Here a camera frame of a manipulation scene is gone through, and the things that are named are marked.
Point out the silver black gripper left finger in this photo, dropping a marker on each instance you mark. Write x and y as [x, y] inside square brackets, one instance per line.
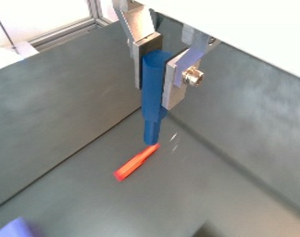
[144, 39]

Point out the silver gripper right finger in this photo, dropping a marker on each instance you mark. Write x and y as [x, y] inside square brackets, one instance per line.
[183, 72]

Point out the blue peg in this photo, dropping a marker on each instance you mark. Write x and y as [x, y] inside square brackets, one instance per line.
[153, 111]

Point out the red peg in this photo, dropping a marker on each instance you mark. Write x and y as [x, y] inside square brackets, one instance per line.
[136, 161]

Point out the purple block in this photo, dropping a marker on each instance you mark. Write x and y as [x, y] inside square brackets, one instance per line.
[20, 228]

